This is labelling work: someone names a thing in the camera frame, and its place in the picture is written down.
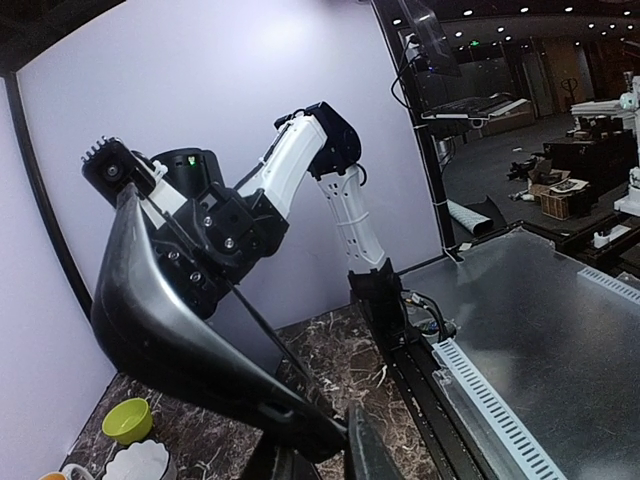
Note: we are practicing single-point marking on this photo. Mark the black phone case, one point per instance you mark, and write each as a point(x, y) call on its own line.
point(150, 334)

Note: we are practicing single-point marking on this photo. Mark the white scalloped ceramic dish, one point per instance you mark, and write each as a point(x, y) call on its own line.
point(142, 460)

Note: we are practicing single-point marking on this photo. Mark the black frame post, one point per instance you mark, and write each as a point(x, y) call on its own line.
point(405, 90)
point(41, 197)

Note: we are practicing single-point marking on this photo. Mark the lime green bowl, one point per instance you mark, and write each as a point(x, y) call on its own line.
point(128, 422)

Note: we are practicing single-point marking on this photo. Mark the black left frame post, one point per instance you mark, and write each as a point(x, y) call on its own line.
point(41, 197)

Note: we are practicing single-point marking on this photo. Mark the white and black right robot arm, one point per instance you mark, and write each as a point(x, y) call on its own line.
point(308, 275)

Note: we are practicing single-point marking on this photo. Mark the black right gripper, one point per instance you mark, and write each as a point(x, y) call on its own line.
point(213, 241)

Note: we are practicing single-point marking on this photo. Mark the black phone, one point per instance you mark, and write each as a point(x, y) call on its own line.
point(250, 310)

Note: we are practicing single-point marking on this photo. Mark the white spotted mug orange inside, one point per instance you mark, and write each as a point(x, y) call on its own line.
point(69, 472)

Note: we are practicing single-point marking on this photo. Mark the black right frame post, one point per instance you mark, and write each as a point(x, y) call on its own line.
point(405, 90)

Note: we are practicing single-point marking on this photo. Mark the white slotted cable duct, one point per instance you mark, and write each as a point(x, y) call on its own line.
point(553, 366)

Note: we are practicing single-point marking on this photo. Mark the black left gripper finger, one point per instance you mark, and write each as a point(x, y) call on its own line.
point(366, 457)

